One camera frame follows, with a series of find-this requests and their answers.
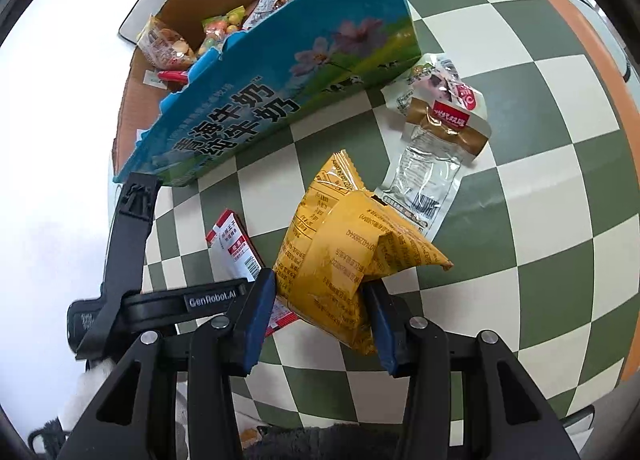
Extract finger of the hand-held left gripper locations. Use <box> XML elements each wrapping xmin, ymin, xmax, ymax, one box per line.
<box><xmin>101</xmin><ymin>171</ymin><xmax>164</xmax><ymax>299</ymax></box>

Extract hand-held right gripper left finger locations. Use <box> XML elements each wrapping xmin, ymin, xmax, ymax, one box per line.
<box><xmin>57</xmin><ymin>267</ymin><xmax>277</xmax><ymax>460</ymax></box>

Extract yellow snack packet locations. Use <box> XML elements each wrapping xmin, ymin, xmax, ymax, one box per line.
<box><xmin>272</xmin><ymin>150</ymin><xmax>453</xmax><ymax>356</ymax></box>

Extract clear gold snack packet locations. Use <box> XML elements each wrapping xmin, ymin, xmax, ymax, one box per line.
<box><xmin>376</xmin><ymin>98</ymin><xmax>493</xmax><ymax>236</ymax></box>

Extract white pink snack packet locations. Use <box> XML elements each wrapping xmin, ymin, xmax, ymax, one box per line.
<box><xmin>381</xmin><ymin>53</ymin><xmax>488</xmax><ymax>123</ymax></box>

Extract orange food snack packet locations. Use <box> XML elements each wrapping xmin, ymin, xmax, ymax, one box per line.
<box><xmin>136</xmin><ymin>14</ymin><xmax>197</xmax><ymax>72</ymax></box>

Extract dark fluffy cloth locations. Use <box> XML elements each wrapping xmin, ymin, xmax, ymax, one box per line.
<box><xmin>240</xmin><ymin>421</ymin><xmax>417</xmax><ymax>460</ymax></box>

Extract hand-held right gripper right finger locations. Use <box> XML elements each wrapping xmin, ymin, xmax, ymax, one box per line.
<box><xmin>361</xmin><ymin>280</ymin><xmax>581</xmax><ymax>460</ymax></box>

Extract bag of colourful gum balls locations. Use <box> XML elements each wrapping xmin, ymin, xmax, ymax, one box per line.
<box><xmin>200</xmin><ymin>4</ymin><xmax>247</xmax><ymax>55</ymax></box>

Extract cardboard box with blue print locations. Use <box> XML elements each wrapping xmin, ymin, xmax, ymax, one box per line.
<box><xmin>111</xmin><ymin>0</ymin><xmax>423</xmax><ymax>188</ymax></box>

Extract red and white snack packet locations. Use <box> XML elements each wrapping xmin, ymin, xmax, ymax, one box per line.
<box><xmin>244</xmin><ymin>0</ymin><xmax>302</xmax><ymax>32</ymax></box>

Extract small red white packet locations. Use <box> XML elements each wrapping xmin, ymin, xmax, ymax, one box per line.
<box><xmin>206</xmin><ymin>209</ymin><xmax>297</xmax><ymax>338</ymax></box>

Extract white padded chair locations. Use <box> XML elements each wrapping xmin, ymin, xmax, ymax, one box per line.
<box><xmin>118</xmin><ymin>0</ymin><xmax>193</xmax><ymax>46</ymax></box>

